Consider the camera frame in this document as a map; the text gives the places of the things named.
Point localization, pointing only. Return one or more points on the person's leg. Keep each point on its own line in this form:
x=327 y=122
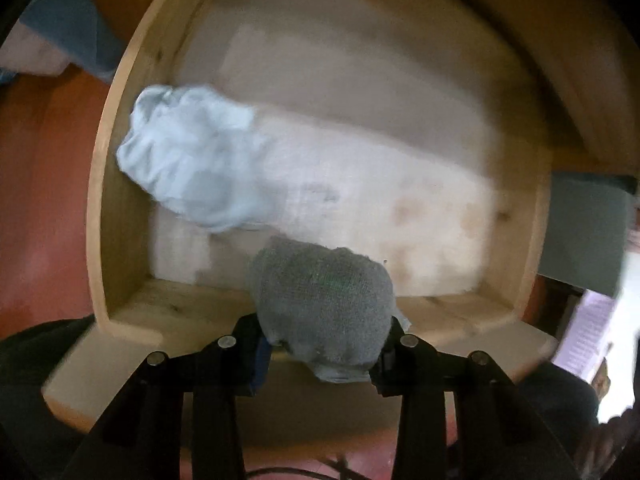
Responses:
x=30 y=385
x=555 y=410

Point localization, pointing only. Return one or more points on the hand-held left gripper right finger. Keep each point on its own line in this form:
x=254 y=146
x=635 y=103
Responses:
x=395 y=360

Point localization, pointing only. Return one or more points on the grey underwear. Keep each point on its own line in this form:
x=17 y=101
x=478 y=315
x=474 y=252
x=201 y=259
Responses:
x=325 y=300

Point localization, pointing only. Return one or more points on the person's left leg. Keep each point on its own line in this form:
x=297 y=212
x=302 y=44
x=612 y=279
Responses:
x=30 y=385

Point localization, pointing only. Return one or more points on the person's right leg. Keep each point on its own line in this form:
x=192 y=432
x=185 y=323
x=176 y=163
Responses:
x=555 y=410

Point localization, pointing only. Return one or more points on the wooden nightstand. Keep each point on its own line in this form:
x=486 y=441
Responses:
x=590 y=60

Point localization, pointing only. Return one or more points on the blue checked cloth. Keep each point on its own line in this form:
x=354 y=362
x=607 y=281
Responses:
x=65 y=25

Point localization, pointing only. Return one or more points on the wooden drawer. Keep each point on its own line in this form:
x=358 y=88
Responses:
x=350 y=160

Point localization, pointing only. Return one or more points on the light blue sock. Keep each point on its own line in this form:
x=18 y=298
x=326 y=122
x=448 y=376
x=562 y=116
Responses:
x=190 y=160

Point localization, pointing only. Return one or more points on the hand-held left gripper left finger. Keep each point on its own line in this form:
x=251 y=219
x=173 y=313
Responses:
x=260 y=360

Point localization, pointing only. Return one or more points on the white printed paper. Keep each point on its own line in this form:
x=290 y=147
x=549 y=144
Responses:
x=585 y=335

